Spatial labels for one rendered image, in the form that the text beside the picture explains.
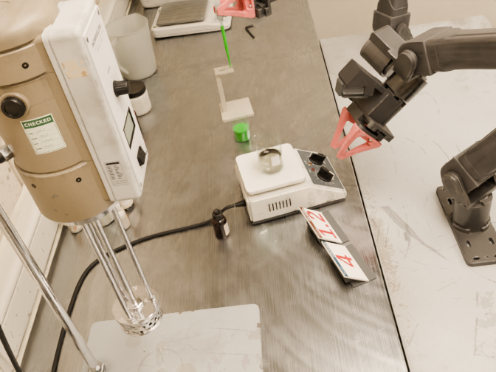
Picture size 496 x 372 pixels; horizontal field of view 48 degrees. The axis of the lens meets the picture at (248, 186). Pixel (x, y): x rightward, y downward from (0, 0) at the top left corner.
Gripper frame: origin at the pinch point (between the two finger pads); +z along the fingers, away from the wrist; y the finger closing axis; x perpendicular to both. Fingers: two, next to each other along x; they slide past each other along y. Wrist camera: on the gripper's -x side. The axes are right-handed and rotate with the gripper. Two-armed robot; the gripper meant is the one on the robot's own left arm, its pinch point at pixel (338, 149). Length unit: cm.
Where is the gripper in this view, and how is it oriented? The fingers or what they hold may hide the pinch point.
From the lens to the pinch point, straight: 105.9
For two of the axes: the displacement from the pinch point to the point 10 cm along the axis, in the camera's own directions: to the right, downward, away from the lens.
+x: 7.4, 4.0, 5.3
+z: -6.4, 6.7, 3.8
